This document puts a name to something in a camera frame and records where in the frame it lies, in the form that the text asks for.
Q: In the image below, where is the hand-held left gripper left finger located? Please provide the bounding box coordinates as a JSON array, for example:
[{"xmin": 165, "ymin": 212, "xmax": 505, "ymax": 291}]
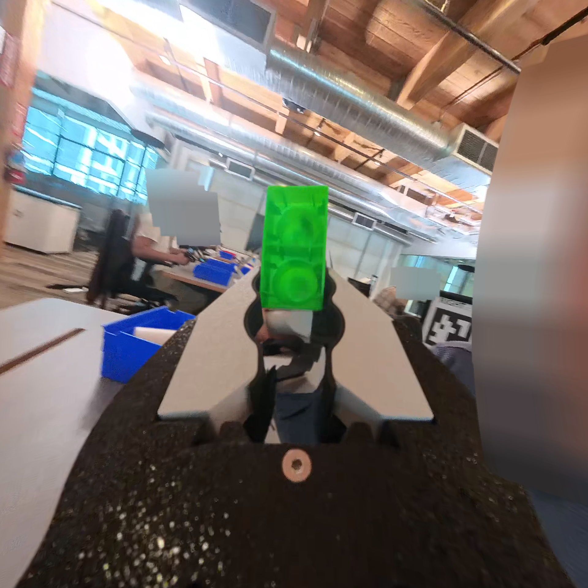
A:
[{"xmin": 157, "ymin": 266, "xmax": 278, "ymax": 445}]

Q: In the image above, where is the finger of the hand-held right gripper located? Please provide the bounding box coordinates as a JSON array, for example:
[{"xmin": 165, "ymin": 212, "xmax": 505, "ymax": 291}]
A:
[{"xmin": 263, "ymin": 311, "xmax": 314, "ymax": 344}]

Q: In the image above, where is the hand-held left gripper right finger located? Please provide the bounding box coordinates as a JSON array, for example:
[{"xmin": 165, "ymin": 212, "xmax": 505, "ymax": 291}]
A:
[{"xmin": 312, "ymin": 268, "xmax": 435, "ymax": 445}]

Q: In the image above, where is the white bottle with black cap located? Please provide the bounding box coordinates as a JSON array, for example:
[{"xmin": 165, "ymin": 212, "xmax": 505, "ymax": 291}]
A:
[{"xmin": 133, "ymin": 325, "xmax": 178, "ymax": 345}]

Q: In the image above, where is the green toy building brick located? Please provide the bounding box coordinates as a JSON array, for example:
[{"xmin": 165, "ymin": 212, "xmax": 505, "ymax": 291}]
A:
[{"xmin": 259, "ymin": 184, "xmax": 330, "ymax": 312}]

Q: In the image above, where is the blue bin with tag sticker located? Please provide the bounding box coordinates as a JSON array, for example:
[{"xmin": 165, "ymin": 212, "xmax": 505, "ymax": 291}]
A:
[{"xmin": 101, "ymin": 306, "xmax": 198, "ymax": 385}]

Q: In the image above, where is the large tag sign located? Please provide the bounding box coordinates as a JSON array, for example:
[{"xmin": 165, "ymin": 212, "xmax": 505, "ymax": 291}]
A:
[{"xmin": 422, "ymin": 296, "xmax": 474, "ymax": 346}]

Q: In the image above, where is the small blue plastic bin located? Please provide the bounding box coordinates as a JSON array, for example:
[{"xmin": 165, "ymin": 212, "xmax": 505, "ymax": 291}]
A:
[{"xmin": 192, "ymin": 258, "xmax": 236, "ymax": 282}]

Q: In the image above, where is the black office chair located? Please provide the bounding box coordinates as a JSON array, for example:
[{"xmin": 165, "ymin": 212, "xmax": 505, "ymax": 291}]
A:
[{"xmin": 86, "ymin": 209, "xmax": 178, "ymax": 317}]

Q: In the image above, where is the white duct vent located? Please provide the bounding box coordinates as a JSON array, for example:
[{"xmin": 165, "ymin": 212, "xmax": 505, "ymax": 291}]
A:
[{"xmin": 224, "ymin": 158, "xmax": 256, "ymax": 180}]

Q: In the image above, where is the large silver air duct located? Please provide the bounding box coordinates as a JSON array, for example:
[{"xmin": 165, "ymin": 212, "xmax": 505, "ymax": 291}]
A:
[{"xmin": 264, "ymin": 46, "xmax": 500, "ymax": 178}]

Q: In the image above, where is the wooden post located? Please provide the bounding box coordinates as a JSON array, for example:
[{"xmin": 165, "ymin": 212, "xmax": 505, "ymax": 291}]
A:
[{"xmin": 0, "ymin": 0, "xmax": 43, "ymax": 251}]

